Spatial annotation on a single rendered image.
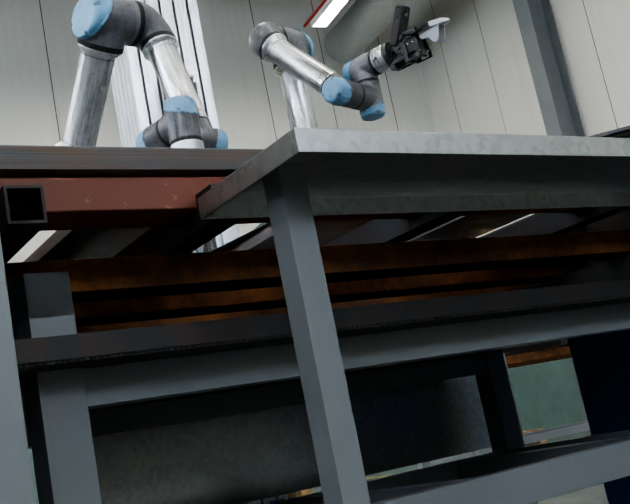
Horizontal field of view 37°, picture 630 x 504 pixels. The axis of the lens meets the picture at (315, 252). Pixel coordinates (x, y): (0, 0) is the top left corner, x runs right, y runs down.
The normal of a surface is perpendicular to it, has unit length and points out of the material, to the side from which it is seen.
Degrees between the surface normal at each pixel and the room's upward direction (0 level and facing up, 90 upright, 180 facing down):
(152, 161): 90
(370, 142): 90
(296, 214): 90
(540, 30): 90
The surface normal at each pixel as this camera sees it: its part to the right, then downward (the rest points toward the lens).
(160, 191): 0.53, -0.27
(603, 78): -0.90, 0.09
